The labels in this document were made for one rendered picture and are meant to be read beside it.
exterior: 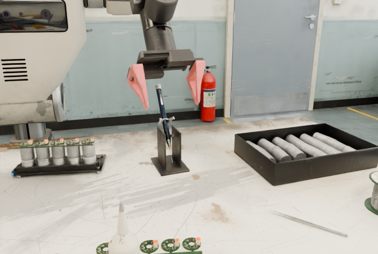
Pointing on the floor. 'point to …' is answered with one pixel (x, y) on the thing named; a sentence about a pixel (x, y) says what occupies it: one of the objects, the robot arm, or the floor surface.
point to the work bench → (183, 200)
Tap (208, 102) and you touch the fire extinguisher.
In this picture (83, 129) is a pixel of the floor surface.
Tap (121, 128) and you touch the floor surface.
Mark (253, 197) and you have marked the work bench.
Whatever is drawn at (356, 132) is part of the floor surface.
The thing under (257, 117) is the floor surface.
